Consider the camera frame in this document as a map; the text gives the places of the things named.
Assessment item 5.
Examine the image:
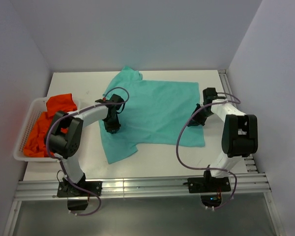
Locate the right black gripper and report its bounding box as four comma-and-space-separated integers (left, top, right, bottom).
188, 103, 214, 127

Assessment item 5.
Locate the teal t-shirt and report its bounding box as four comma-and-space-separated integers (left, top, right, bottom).
99, 67, 200, 164

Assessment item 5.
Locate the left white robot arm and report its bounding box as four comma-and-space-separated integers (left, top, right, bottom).
44, 103, 124, 196

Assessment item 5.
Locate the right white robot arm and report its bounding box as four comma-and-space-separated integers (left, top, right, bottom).
187, 99, 258, 192

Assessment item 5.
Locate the white plastic basket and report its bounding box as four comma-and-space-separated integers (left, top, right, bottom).
13, 97, 82, 163

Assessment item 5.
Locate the orange t-shirt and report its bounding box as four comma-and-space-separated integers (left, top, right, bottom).
23, 93, 77, 158

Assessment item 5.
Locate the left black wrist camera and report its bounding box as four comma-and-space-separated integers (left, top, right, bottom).
95, 94, 125, 106

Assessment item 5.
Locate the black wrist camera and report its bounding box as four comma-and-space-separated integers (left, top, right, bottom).
203, 88, 226, 105
95, 94, 125, 106

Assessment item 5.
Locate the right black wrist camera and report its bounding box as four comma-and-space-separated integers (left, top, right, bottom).
203, 88, 226, 105

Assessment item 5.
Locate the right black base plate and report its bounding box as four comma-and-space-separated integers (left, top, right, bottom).
184, 177, 231, 193

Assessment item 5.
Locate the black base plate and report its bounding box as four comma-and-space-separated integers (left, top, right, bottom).
57, 181, 102, 198
184, 177, 231, 193

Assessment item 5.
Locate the right side aluminium rail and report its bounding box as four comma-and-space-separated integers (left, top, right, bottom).
218, 69, 286, 236

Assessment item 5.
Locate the aluminium rail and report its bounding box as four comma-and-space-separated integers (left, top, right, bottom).
218, 69, 286, 236
14, 173, 271, 201

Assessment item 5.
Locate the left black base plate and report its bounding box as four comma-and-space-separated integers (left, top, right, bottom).
57, 181, 102, 198

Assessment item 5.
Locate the front aluminium rail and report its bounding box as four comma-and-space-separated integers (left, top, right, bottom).
14, 173, 271, 201

